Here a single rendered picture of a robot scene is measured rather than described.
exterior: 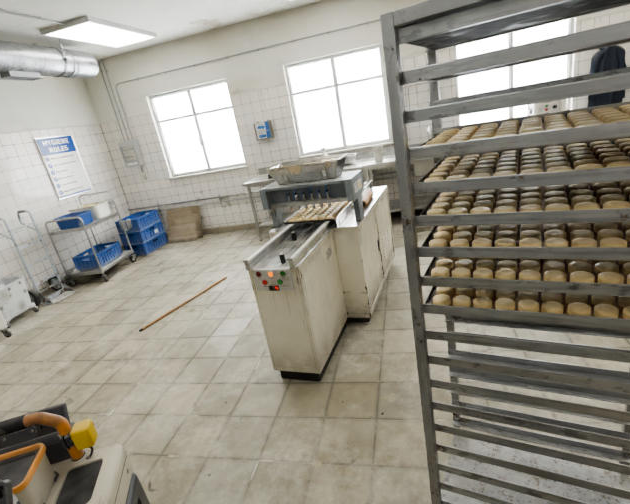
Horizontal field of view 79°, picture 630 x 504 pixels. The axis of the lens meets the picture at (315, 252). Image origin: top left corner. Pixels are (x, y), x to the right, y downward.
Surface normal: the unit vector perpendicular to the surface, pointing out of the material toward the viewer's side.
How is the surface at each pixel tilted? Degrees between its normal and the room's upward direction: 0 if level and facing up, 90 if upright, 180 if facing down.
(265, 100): 90
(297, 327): 90
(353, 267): 90
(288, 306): 90
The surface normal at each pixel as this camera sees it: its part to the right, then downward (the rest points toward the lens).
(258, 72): -0.21, 0.37
